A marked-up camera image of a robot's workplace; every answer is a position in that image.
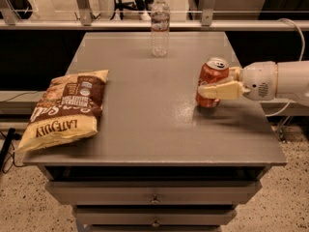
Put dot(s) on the drawer knob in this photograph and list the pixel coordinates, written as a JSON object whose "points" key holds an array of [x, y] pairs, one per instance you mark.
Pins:
{"points": [[155, 201], [155, 224]]}

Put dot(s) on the red coke can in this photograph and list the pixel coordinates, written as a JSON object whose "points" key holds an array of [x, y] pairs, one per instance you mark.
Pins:
{"points": [[211, 72]]}

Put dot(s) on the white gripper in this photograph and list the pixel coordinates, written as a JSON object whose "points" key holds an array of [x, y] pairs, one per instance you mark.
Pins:
{"points": [[258, 80]]}

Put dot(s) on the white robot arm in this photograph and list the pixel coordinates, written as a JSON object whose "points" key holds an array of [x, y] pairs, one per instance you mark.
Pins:
{"points": [[292, 82]]}

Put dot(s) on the grey drawer cabinet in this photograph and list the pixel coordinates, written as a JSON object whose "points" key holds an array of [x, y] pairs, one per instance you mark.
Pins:
{"points": [[152, 130]]}

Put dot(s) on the top grey drawer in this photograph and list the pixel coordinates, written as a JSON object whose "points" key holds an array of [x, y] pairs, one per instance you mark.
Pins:
{"points": [[141, 193]]}

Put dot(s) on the grey drawer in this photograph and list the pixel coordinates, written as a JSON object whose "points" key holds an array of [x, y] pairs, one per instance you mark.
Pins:
{"points": [[163, 215], [141, 193]]}

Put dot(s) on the top drawer knob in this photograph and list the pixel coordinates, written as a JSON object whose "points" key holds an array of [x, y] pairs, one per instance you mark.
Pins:
{"points": [[155, 201]]}

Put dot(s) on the clear plastic water bottle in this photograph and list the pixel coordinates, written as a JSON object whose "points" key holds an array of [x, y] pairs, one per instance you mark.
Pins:
{"points": [[160, 25]]}

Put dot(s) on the brown chip bag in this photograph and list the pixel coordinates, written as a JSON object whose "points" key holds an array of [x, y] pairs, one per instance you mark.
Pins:
{"points": [[69, 110]]}

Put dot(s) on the metal railing shelf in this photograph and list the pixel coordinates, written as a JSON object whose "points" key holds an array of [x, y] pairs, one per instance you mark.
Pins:
{"points": [[209, 15]]}

